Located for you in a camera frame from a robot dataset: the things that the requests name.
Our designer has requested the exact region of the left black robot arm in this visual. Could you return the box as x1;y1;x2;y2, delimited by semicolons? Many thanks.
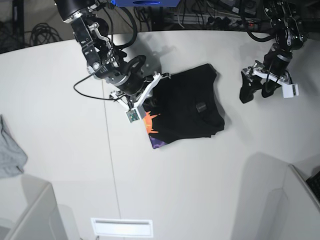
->
239;0;306;104

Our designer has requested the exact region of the blue box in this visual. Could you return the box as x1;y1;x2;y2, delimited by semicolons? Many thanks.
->
111;0;180;7

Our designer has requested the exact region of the black T-shirt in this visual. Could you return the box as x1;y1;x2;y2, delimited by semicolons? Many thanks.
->
143;63;225;149

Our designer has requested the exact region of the white power strip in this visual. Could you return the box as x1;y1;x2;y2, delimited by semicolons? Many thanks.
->
167;13;244;31

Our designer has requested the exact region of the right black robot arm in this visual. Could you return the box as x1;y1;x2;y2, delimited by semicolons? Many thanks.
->
55;0;170;110

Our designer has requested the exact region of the white bin right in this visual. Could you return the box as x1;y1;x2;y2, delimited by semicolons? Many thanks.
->
263;164;320;240

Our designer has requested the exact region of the white bin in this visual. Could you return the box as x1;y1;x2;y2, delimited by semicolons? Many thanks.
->
263;164;320;240
0;174;68;240

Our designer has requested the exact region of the grey cloth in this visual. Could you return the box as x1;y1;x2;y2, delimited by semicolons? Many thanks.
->
0;114;28;179

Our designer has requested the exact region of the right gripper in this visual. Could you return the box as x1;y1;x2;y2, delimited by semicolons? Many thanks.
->
109;72;171;110

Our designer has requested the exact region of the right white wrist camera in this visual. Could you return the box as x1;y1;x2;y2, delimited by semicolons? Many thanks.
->
126;107;146;123

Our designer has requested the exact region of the white bin left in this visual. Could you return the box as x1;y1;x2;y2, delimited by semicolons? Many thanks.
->
0;174;68;240

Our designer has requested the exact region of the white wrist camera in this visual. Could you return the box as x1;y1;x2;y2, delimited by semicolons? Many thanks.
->
282;84;299;99
126;107;146;123

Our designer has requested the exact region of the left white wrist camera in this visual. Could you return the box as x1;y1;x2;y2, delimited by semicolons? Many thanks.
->
282;84;299;99

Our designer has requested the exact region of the coiled black cable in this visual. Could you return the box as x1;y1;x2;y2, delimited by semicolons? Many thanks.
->
29;22;63;47

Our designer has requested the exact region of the black keyboard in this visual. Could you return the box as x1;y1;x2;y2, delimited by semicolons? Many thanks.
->
306;172;320;201

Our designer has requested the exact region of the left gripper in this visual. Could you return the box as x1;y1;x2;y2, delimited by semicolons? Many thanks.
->
239;53;293;103

